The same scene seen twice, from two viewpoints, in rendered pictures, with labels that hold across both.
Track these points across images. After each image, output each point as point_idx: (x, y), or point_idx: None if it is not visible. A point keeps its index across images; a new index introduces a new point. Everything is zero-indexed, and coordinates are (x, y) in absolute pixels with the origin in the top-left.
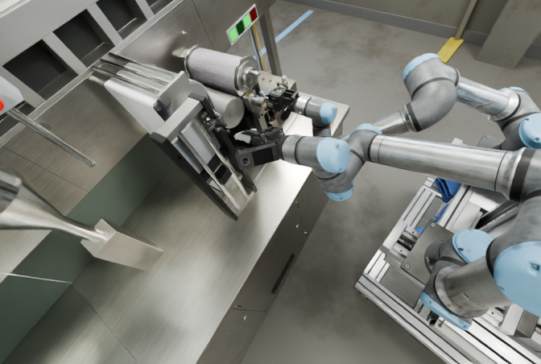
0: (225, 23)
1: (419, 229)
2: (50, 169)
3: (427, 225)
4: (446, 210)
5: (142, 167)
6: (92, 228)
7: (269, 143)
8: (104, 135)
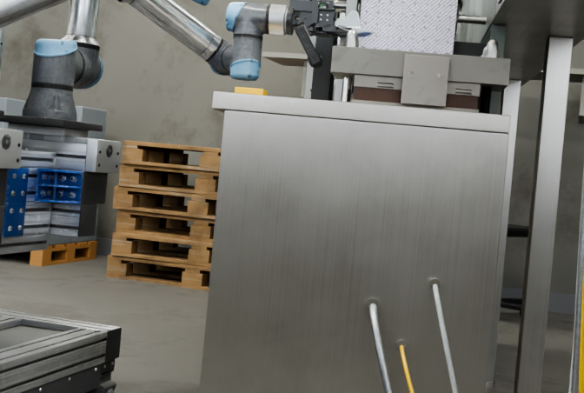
0: None
1: (60, 169)
2: (474, 8)
3: (69, 120)
4: (22, 154)
5: None
6: None
7: None
8: (478, 10)
